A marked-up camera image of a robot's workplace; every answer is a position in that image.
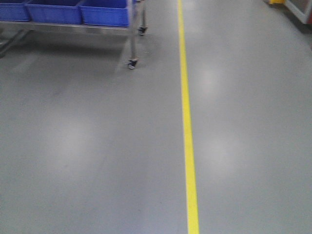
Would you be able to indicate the blue cart bin right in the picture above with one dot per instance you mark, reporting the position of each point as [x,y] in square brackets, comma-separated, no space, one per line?
[105,13]

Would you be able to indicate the blue cart bin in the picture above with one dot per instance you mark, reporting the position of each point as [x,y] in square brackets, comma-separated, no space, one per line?
[55,11]
[13,10]
[105,13]

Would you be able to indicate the blue cart bin middle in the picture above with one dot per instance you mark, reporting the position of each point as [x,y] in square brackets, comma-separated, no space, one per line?
[55,11]

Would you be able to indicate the steel wheeled cart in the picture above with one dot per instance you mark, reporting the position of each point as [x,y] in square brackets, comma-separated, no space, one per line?
[137,24]

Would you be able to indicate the blue cart bin left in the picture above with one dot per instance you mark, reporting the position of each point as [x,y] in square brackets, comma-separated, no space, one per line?
[13,10]

